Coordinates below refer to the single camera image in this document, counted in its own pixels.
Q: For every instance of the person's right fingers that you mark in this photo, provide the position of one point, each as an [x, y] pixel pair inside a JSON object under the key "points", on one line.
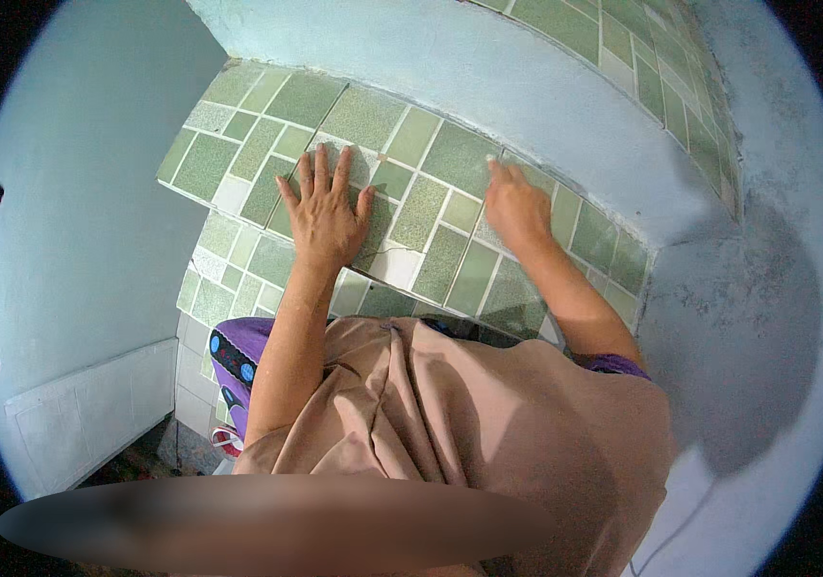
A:
{"points": [[502, 174]]}

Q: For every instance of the person's body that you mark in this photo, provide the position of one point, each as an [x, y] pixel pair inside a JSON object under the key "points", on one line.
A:
{"points": [[455, 433]]}

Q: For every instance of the white tile skirting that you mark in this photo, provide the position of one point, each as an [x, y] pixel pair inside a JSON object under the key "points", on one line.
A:
{"points": [[87, 415]]}

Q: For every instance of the person's right hand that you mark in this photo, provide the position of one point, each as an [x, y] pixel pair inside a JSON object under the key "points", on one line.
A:
{"points": [[519, 213]]}

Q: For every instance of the green tiled stair step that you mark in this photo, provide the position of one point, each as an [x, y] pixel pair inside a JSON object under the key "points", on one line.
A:
{"points": [[228, 285], [563, 21], [440, 144]]}

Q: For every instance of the person's left hand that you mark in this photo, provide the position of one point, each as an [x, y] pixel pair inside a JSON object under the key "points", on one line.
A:
{"points": [[325, 223]]}

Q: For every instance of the person's legs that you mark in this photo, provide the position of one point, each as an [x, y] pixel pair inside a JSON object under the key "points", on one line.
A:
{"points": [[235, 360]]}

